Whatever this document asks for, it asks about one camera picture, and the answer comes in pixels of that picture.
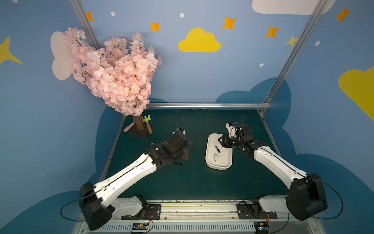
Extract aluminium corner frame post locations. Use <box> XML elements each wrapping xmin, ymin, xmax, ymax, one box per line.
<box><xmin>263</xmin><ymin>0</ymin><xmax>328</xmax><ymax>109</ymax></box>

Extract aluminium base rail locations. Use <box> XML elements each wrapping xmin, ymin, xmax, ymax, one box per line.
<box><xmin>71</xmin><ymin>200</ymin><xmax>326</xmax><ymax>234</ymax></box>

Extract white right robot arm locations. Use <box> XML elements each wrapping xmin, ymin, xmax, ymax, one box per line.
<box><xmin>219</xmin><ymin>122</ymin><xmax>328</xmax><ymax>221</ymax></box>

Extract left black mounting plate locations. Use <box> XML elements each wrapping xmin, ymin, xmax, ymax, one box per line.
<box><xmin>121</xmin><ymin>204</ymin><xmax>162</xmax><ymax>220</ymax></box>

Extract aluminium back frame rail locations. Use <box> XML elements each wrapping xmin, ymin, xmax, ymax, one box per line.
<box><xmin>147</xmin><ymin>103</ymin><xmax>271</xmax><ymax>109</ymax></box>

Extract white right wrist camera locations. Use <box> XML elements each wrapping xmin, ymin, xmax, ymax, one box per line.
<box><xmin>226</xmin><ymin>121</ymin><xmax>237</xmax><ymax>137</ymax></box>

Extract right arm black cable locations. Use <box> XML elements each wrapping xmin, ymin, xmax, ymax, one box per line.
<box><xmin>312</xmin><ymin>178</ymin><xmax>344</xmax><ymax>220</ymax></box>

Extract green toy rake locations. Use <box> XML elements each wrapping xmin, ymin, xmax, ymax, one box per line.
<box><xmin>142</xmin><ymin>115</ymin><xmax>153</xmax><ymax>134</ymax></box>

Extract left green circuit board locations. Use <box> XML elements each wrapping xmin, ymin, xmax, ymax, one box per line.
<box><xmin>131</xmin><ymin>222</ymin><xmax>150</xmax><ymax>232</ymax></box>

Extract pink cherry blossom tree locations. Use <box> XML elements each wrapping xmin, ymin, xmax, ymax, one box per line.
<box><xmin>62</xmin><ymin>28</ymin><xmax>162</xmax><ymax>122</ymax></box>

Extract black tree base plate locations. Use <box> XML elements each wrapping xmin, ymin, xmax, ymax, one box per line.
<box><xmin>129</xmin><ymin>122</ymin><xmax>150</xmax><ymax>138</ymax></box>

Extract green circuit board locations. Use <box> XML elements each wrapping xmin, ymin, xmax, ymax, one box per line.
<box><xmin>131</xmin><ymin>222</ymin><xmax>150</xmax><ymax>232</ymax></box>
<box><xmin>254</xmin><ymin>222</ymin><xmax>270</xmax><ymax>234</ymax></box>

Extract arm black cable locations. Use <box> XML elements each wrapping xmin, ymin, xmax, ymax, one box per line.
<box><xmin>59</xmin><ymin>192</ymin><xmax>88</xmax><ymax>222</ymax></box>
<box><xmin>312</xmin><ymin>178</ymin><xmax>344</xmax><ymax>220</ymax></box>

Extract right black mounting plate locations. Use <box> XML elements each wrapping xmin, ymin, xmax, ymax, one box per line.
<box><xmin>236</xmin><ymin>201</ymin><xmax>278</xmax><ymax>220</ymax></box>

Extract white oval storage box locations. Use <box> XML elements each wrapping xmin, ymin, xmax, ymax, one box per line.
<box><xmin>205</xmin><ymin>133</ymin><xmax>233</xmax><ymax>171</ymax></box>

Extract pink toy stick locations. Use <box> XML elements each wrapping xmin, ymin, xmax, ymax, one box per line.
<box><xmin>123</xmin><ymin>122</ymin><xmax>135</xmax><ymax>133</ymax></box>

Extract aluminium left frame post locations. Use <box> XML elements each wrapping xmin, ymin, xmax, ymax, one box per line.
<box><xmin>69</xmin><ymin>0</ymin><xmax>100</xmax><ymax>49</ymax></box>

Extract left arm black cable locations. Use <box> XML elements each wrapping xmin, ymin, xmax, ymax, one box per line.
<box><xmin>59</xmin><ymin>192</ymin><xmax>88</xmax><ymax>222</ymax></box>

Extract right green circuit board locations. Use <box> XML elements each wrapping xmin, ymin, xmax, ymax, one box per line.
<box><xmin>254</xmin><ymin>222</ymin><xmax>270</xmax><ymax>234</ymax></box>

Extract black mounting plate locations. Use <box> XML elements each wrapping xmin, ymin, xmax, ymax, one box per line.
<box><xmin>236</xmin><ymin>201</ymin><xmax>278</xmax><ymax>220</ymax></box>
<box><xmin>121</xmin><ymin>204</ymin><xmax>162</xmax><ymax>220</ymax></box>

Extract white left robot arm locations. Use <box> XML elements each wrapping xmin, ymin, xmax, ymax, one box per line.
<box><xmin>79</xmin><ymin>128</ymin><xmax>192</xmax><ymax>231</ymax></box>

